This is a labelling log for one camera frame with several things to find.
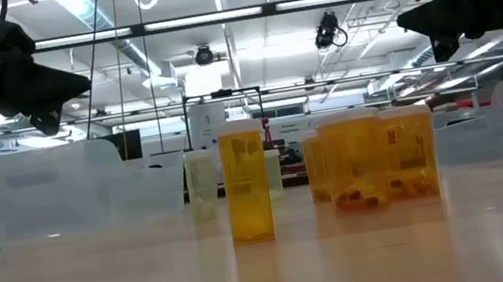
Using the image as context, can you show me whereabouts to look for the black hanging cable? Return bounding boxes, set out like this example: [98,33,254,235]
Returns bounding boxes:
[64,0,124,141]
[134,0,167,156]

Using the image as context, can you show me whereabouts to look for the white cylinder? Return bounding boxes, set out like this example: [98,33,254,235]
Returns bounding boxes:
[185,99,233,152]

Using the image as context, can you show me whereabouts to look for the small pale pill bottle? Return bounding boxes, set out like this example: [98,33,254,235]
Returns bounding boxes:
[262,147,289,202]
[181,147,225,224]

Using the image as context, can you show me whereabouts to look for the slim yellow pill bottle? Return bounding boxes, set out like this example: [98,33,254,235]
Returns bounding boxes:
[213,115,281,247]

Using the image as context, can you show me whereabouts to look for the black camera with cable loop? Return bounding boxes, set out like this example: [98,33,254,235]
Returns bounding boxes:
[309,8,351,53]

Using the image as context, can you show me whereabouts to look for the clear plastic bin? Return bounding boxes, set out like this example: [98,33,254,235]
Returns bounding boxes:
[0,124,195,249]
[427,77,503,184]

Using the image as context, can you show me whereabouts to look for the round black ceiling-frame camera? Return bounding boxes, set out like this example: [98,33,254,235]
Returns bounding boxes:
[191,41,217,69]

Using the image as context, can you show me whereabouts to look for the yellow-green hanging cable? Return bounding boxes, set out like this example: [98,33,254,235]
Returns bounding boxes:
[99,0,142,161]

